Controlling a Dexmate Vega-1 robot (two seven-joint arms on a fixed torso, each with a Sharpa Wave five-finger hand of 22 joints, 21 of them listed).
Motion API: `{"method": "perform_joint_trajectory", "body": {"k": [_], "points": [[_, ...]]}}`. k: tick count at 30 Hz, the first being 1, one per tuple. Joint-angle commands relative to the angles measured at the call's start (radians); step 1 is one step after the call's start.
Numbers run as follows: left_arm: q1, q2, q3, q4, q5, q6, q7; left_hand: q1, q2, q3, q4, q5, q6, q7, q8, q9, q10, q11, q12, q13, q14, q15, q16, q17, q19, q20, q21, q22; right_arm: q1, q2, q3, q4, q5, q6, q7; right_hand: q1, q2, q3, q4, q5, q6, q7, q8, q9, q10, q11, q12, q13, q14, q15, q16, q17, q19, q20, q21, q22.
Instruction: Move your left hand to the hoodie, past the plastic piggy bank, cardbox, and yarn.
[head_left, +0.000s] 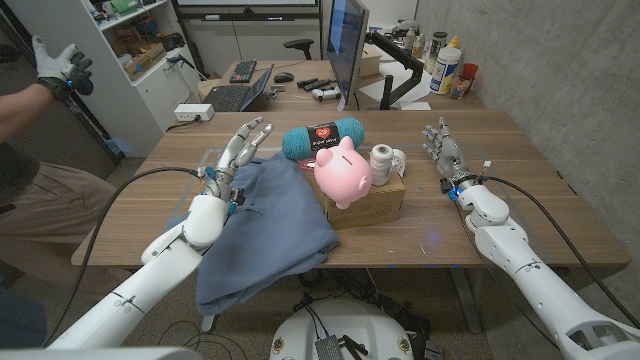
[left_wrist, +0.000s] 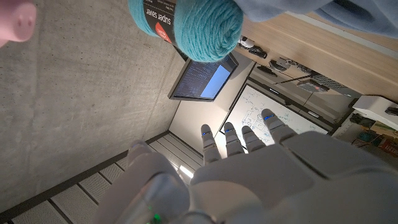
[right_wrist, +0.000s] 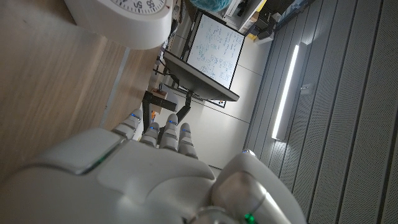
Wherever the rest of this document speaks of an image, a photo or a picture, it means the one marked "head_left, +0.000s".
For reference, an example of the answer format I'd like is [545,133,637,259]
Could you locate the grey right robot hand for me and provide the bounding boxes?
[421,117,479,194]

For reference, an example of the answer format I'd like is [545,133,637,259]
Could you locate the person's white gloved hand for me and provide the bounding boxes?
[32,34,95,101]

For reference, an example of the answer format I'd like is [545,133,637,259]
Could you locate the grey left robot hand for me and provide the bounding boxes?
[199,116,275,202]

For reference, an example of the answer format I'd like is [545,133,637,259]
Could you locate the person's bare forearm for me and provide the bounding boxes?
[0,82,55,141]

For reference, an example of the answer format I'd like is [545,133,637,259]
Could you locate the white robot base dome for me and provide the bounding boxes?
[269,298,415,360]

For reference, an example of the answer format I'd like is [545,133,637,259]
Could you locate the teal yarn skein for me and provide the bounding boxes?
[281,116,366,162]

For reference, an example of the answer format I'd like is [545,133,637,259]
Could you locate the blue hoodie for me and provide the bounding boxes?
[167,149,341,317]

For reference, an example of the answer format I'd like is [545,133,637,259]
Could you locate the pink plastic piggy bank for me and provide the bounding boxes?
[313,135,375,210]

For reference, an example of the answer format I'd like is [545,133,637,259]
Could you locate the white tape roll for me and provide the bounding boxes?
[392,148,408,179]

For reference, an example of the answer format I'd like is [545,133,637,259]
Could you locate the white power strip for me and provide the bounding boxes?
[173,103,215,123]

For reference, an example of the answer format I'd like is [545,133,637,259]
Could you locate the black laptop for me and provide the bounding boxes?
[202,63,275,114]

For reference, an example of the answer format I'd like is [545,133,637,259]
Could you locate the white twine spool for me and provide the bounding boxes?
[368,143,396,187]

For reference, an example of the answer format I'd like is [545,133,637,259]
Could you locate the clear glass cup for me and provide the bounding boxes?
[449,73,474,100]

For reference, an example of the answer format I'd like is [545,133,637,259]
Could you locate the white paper sheets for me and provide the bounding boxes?
[357,60,434,111]

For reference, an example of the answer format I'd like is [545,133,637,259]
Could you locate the white shelf cabinet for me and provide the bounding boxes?
[4,0,201,159]

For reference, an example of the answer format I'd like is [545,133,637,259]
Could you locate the white wipes canister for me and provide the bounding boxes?
[429,46,463,96]

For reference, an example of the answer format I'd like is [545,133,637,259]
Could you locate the black keyboard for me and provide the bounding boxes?
[228,58,258,84]

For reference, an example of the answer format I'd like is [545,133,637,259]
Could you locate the wooden office desk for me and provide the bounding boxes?
[197,58,485,112]

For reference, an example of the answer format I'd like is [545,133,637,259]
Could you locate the green shelf box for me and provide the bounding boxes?
[109,0,139,16]

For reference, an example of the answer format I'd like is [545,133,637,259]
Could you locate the open cardboard shelf box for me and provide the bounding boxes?
[122,42,168,81]

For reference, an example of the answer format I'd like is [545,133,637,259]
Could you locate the brown cardboard box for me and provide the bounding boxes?
[304,167,407,231]

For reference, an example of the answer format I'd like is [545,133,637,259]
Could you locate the dark lidded jar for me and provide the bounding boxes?
[425,31,449,74]

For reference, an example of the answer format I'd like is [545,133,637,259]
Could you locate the white game controller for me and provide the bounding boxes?
[311,85,342,103]

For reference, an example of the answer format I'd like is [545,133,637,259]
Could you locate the small tan desk box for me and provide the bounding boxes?
[358,43,384,78]

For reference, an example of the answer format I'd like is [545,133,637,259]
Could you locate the black office chair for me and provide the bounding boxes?
[282,38,315,61]

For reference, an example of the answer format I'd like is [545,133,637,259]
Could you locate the person in khaki trousers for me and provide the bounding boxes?
[0,142,134,301]

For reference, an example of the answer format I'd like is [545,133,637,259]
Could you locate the grey table leg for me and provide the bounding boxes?
[448,267,484,335]

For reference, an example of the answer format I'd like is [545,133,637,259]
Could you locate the black computer monitor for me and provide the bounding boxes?
[325,0,371,106]

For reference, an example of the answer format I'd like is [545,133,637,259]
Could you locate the metal grille box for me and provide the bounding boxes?
[314,335,346,360]

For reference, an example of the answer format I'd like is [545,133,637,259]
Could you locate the dark blue fabric item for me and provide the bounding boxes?
[0,287,47,349]

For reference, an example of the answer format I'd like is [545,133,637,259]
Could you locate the black power strip cable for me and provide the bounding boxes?
[166,117,202,133]

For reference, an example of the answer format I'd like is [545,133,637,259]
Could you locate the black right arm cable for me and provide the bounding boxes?
[479,174,640,329]

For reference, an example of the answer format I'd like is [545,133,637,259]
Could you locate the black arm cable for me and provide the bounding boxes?
[42,166,204,349]
[479,174,640,329]

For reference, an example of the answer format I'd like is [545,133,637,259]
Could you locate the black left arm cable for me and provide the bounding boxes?
[42,166,204,349]

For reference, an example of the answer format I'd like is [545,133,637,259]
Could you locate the black floor cable bundle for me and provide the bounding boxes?
[294,269,432,354]

